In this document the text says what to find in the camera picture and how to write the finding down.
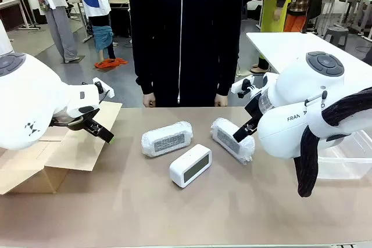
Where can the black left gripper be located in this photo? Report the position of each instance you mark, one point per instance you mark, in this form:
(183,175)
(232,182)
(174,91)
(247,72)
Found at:
(82,121)

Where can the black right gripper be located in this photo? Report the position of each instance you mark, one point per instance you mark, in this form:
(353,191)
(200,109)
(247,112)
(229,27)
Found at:
(254,110)

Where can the bubble-wrapped clock with faint print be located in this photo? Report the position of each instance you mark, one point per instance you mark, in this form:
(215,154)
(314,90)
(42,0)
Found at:
(167,139)

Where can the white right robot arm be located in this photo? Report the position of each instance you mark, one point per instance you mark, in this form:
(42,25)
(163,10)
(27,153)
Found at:
(305,91)

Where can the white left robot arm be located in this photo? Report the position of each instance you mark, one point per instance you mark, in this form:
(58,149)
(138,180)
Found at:
(29,100)

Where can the person's left forearm black sleeve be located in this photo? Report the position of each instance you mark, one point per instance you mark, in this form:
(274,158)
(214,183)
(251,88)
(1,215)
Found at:
(228,73)

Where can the person's right forearm black sleeve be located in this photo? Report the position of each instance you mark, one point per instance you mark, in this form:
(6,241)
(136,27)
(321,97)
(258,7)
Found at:
(145,73)

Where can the white unwrapped digital clock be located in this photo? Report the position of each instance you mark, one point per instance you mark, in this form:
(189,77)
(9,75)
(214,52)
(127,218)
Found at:
(190,166)

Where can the person's left hand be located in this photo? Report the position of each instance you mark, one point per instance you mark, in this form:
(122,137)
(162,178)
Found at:
(221,100)

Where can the person's right hand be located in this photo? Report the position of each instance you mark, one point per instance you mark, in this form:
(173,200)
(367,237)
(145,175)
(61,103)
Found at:
(149,100)

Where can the open cardboard box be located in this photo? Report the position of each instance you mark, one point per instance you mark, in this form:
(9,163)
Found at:
(72,155)

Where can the orange cloth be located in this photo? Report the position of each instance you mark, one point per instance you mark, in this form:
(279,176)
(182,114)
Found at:
(110,63)

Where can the white rectangular table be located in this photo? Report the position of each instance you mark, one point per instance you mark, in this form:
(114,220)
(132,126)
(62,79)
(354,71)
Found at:
(290,50)

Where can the clear plastic bin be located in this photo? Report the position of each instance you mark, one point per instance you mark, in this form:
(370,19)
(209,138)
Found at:
(346,158)

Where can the person's black zip jacket torso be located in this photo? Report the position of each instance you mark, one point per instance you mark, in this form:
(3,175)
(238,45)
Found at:
(186,27)

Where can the mannequin white shirt grey trousers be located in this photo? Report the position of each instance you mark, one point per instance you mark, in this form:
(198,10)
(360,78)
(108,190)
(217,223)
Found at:
(56,12)

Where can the grey plastic stool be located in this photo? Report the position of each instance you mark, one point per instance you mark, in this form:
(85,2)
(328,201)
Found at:
(336,34)

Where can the mannequin plaid shirt orange trousers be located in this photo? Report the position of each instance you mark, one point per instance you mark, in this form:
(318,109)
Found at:
(298,7)

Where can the white desk with metal legs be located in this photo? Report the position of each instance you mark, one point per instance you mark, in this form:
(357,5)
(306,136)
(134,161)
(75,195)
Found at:
(17,1)

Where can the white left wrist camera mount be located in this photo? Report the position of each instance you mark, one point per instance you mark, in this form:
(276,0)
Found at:
(105,89)

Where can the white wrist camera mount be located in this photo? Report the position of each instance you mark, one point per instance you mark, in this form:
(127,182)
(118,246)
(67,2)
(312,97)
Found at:
(105,89)
(242,85)

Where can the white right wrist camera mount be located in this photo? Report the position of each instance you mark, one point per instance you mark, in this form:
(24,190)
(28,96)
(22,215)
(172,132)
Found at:
(242,85)

